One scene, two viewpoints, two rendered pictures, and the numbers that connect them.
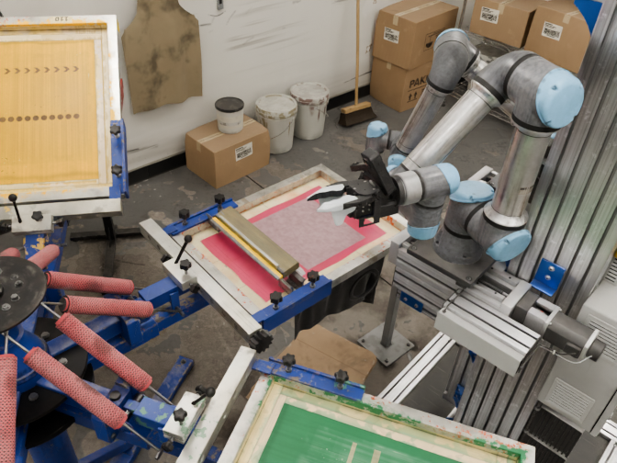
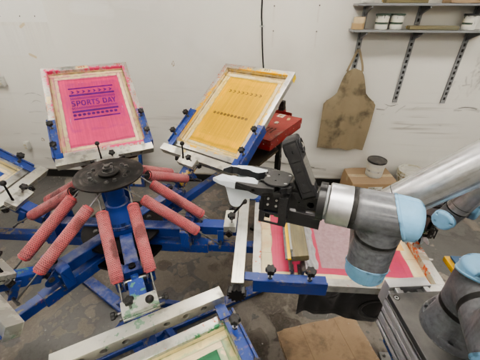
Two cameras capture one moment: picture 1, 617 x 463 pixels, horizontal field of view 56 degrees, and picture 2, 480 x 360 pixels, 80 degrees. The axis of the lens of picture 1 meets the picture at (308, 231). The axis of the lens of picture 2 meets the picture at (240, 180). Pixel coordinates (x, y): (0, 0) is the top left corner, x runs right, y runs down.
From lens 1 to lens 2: 92 cm
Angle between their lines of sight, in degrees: 38
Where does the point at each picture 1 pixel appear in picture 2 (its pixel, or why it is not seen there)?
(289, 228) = (333, 233)
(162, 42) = (347, 112)
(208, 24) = (383, 109)
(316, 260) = (333, 265)
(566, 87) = not seen: outside the picture
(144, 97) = (326, 140)
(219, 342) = not seen: hidden behind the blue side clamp
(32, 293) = (123, 182)
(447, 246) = (432, 318)
